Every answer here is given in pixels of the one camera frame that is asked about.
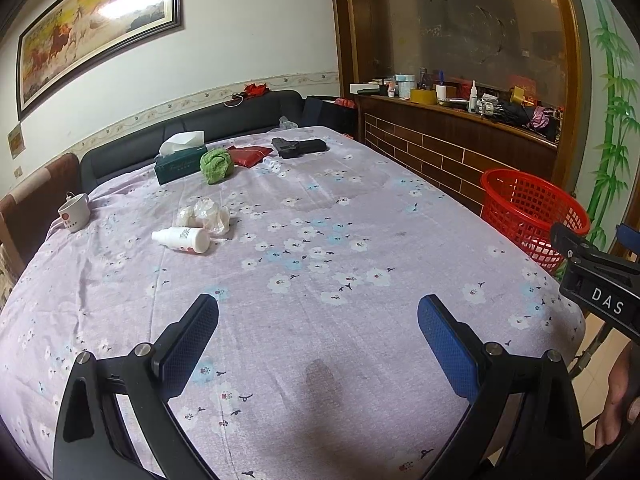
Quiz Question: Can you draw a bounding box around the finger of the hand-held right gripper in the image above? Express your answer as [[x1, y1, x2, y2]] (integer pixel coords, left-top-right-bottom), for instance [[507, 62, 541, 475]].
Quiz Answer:
[[550, 222, 601, 272], [616, 224, 640, 261]]

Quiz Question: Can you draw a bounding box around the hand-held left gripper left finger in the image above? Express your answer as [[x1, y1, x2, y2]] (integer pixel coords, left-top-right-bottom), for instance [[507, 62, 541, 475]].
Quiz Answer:
[[52, 294, 219, 480]]

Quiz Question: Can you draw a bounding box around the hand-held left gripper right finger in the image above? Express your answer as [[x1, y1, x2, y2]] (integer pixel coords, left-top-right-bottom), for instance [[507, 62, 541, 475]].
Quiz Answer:
[[417, 294, 583, 480]]

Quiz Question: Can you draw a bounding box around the red plastic basket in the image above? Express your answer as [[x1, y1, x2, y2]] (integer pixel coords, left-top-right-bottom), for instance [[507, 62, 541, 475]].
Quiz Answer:
[[481, 168, 592, 275]]

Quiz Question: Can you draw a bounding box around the person's right hand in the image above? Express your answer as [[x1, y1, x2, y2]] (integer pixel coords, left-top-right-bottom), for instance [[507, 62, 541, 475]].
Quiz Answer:
[[595, 345, 640, 451]]

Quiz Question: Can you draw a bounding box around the white plastic bottle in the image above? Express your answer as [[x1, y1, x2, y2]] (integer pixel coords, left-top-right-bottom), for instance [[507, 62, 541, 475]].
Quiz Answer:
[[151, 226, 211, 254]]

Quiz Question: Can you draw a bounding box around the pink cloth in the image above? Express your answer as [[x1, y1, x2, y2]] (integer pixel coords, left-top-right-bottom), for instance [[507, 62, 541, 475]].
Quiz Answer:
[[530, 107, 559, 131]]

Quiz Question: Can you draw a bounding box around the crumpled white plastic bag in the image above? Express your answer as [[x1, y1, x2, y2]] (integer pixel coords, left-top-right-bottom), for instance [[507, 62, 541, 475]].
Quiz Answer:
[[177, 197, 232, 236]]

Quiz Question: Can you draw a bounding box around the black umbrella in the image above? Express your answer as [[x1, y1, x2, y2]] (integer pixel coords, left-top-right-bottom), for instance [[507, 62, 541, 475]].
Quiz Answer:
[[492, 100, 539, 126]]

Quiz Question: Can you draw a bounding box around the wooden brick-pattern counter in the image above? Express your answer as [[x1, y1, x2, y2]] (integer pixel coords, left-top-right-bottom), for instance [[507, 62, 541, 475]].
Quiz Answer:
[[357, 92, 561, 211]]

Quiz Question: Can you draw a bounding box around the white mug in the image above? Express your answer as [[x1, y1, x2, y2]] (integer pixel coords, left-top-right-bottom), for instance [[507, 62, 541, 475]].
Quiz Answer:
[[57, 194, 92, 233]]

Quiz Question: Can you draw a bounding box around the green tissue box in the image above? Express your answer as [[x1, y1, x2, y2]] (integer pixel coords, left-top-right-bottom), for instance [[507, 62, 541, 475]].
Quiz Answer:
[[154, 131, 208, 186]]

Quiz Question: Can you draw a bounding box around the green cloth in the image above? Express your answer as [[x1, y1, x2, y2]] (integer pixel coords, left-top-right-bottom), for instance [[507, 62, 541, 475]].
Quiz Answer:
[[200, 147, 235, 184]]

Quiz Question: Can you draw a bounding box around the red pouch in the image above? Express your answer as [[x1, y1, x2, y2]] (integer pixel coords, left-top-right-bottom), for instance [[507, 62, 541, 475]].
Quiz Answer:
[[227, 145, 275, 167]]

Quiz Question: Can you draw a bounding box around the black sofa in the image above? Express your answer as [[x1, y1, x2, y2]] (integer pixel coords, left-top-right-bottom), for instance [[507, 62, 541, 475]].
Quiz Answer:
[[80, 90, 359, 194]]

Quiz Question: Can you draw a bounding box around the brown upholstered chair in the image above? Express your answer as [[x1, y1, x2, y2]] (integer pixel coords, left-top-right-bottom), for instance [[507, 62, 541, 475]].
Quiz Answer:
[[0, 152, 82, 271]]

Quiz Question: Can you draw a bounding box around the black toy gun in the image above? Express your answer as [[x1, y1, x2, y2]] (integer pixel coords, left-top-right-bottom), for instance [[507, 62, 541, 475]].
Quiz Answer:
[[271, 137, 328, 160]]

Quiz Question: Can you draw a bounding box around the wooden framed glass partition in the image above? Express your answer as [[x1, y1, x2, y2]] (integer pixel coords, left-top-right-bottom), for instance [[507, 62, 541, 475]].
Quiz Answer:
[[330, 0, 588, 196]]

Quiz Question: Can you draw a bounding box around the framed horse painting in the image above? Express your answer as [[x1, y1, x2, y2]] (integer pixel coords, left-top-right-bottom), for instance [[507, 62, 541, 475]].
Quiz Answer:
[[15, 0, 183, 122]]

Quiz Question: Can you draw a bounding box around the green bamboo wall decal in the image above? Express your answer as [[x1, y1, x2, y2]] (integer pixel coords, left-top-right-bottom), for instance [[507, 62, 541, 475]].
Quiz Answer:
[[585, 7, 640, 241]]

